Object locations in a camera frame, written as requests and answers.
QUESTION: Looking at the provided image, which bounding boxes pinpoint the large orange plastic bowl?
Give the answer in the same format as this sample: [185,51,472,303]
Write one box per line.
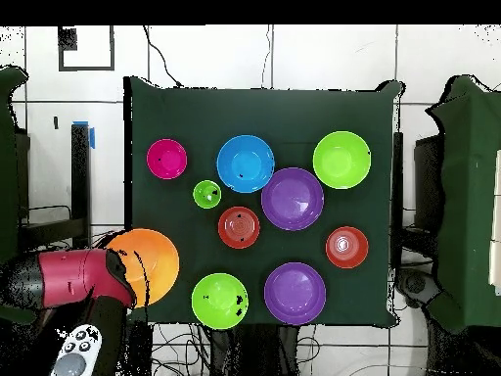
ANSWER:
[105,227,181,308]

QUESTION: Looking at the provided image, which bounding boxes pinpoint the orange-red plastic bowl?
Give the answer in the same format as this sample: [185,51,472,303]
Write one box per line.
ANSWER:
[217,206,261,251]
[325,225,370,270]

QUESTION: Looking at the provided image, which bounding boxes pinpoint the purple plastic bowl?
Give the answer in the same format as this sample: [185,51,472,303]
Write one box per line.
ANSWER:
[263,261,327,326]
[260,166,325,232]

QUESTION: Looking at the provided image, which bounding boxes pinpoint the green plastic cup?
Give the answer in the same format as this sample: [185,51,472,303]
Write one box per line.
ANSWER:
[192,179,223,210]

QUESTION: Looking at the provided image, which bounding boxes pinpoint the blue plastic bowl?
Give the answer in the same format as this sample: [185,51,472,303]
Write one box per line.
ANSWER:
[215,134,276,194]

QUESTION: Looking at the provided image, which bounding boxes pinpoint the pink plastic bowl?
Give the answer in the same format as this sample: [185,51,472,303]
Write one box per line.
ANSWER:
[146,138,189,181]

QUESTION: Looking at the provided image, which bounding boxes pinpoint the dark green tablecloth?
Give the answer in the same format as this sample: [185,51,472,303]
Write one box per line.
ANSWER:
[122,75,404,329]

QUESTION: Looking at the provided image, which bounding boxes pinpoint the green plastic bowl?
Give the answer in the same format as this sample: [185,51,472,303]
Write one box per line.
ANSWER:
[311,130,372,190]
[191,272,250,331]

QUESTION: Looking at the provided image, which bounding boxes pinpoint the green cloth side table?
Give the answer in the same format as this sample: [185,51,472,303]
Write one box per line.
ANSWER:
[425,73,501,336]
[0,65,36,326]

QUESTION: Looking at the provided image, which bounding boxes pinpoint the black post with blue tape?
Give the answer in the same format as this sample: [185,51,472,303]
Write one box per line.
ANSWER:
[70,119,97,236]

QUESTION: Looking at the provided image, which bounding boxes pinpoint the black pedestal foot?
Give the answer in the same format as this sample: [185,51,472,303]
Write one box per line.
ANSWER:
[394,267,443,310]

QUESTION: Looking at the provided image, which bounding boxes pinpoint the grey square floor frame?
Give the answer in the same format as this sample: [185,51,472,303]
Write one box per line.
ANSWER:
[57,25,116,72]

